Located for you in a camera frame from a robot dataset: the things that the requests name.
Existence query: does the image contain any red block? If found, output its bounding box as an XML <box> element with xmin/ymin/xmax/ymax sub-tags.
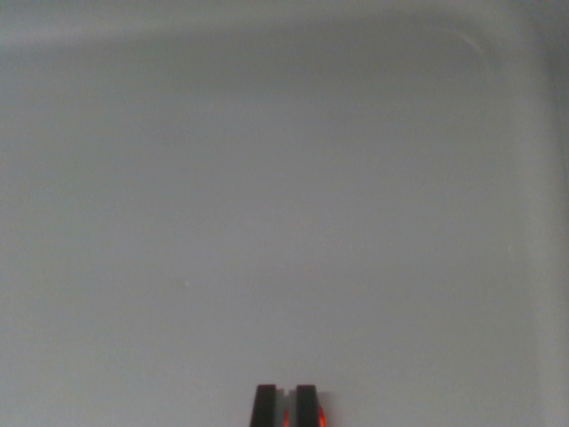
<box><xmin>282</xmin><ymin>402</ymin><xmax>328</xmax><ymax>427</ymax></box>

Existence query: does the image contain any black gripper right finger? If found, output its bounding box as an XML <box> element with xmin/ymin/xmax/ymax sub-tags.
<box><xmin>286</xmin><ymin>383</ymin><xmax>322</xmax><ymax>427</ymax></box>

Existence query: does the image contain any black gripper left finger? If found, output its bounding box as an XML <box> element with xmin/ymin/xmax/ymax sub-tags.
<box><xmin>249</xmin><ymin>383</ymin><xmax>285</xmax><ymax>427</ymax></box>

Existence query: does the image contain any white plastic bin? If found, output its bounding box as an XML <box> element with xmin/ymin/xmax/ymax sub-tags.
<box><xmin>0</xmin><ymin>0</ymin><xmax>569</xmax><ymax>427</ymax></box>

